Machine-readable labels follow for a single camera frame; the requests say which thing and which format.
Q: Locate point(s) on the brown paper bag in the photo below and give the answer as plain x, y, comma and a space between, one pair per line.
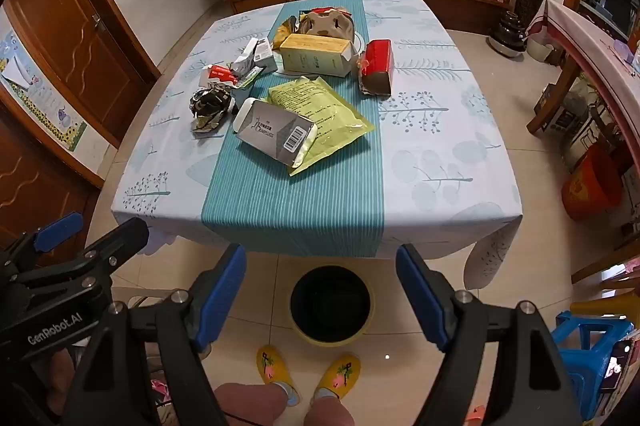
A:
325, 23

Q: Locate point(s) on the dark foil wrapper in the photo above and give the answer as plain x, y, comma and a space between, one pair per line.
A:
210, 105

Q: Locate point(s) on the person's left leg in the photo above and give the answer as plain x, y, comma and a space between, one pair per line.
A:
250, 406

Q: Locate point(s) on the orange bucket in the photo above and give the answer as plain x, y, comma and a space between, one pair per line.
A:
592, 186

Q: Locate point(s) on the blue plastic stool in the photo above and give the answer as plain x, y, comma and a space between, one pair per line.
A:
580, 336

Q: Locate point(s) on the black bin with yellow rim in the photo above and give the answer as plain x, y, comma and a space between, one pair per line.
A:
332, 306

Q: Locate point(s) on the black cooker pot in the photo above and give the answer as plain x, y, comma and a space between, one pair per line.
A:
507, 33

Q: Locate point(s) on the red white small carton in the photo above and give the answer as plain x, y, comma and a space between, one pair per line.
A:
220, 73

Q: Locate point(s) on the person's right leg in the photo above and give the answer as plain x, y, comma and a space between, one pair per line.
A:
327, 413

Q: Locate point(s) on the red white snack bag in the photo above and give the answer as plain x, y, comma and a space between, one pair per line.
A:
320, 10

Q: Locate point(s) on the brown wooden door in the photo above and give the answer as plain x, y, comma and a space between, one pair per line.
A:
75, 40

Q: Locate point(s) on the white small box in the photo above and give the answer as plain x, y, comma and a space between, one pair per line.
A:
263, 53

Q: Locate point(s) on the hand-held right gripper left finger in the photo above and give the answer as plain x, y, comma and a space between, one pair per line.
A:
220, 301

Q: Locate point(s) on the green wrapper strip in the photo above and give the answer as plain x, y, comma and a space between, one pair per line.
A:
248, 78

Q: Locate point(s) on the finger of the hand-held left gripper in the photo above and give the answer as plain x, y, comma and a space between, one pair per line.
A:
57, 228
120, 236

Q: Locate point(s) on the children's wall poster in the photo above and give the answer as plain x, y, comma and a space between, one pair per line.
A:
30, 95

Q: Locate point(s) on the person's leg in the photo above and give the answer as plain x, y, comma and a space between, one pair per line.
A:
250, 406
327, 413

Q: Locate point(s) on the grey white barcode box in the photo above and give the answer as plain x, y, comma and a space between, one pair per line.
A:
270, 125

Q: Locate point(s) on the white pot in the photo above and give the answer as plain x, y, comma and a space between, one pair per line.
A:
539, 49

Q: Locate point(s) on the red brown carton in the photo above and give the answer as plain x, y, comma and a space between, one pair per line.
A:
377, 60

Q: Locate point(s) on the wooden television cabinet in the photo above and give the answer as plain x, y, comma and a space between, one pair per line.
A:
450, 0

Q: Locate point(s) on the pink tablecloth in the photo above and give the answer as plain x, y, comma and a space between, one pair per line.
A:
580, 40

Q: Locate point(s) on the black wicker basket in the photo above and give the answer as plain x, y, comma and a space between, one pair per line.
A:
527, 5

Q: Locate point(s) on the yellow snack packet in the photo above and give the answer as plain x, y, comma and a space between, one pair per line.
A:
285, 35

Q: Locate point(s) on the yellow embroidered slipper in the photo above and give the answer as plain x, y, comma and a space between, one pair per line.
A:
340, 373
270, 366

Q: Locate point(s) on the table with tree tablecloth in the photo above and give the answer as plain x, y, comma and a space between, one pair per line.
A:
300, 206

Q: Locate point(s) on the yellow long box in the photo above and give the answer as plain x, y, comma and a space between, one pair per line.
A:
315, 53

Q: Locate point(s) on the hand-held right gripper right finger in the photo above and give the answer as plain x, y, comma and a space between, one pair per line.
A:
422, 296

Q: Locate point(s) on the yellow plastic bag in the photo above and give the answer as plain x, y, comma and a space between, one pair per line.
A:
330, 110

